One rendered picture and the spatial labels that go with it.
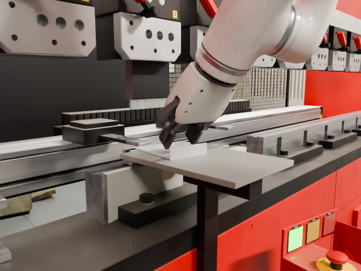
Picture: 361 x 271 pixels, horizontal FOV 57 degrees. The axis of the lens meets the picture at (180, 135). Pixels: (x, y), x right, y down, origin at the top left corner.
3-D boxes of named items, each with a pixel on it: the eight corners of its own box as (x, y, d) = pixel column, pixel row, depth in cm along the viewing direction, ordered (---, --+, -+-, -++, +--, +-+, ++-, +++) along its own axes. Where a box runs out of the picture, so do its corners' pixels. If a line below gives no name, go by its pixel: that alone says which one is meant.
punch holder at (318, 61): (310, 69, 115) (313, 19, 113) (287, 69, 121) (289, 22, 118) (327, 70, 126) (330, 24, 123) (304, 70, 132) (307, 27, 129)
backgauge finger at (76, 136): (122, 155, 69) (122, 131, 68) (62, 140, 87) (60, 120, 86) (165, 147, 77) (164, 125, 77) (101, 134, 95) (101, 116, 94)
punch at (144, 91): (132, 109, 66) (131, 60, 64) (127, 109, 67) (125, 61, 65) (169, 107, 73) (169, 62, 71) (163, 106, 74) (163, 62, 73)
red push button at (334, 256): (340, 279, 62) (341, 261, 61) (320, 269, 65) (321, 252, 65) (351, 272, 64) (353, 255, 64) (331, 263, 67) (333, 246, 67)
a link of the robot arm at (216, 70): (233, 38, 55) (225, 54, 57) (192, 35, 50) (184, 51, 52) (263, 71, 51) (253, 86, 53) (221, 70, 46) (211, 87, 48)
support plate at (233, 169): (235, 189, 46) (235, 182, 46) (120, 158, 64) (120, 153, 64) (294, 165, 59) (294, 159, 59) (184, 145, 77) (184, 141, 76)
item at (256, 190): (245, 300, 56) (250, 176, 52) (182, 268, 66) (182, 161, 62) (258, 290, 59) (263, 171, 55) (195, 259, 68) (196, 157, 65)
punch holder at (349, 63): (348, 71, 144) (352, 31, 141) (328, 71, 150) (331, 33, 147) (359, 71, 155) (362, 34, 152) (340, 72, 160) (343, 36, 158)
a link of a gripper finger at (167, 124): (174, 111, 58) (161, 136, 63) (159, 112, 56) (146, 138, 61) (183, 124, 57) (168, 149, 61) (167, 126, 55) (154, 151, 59)
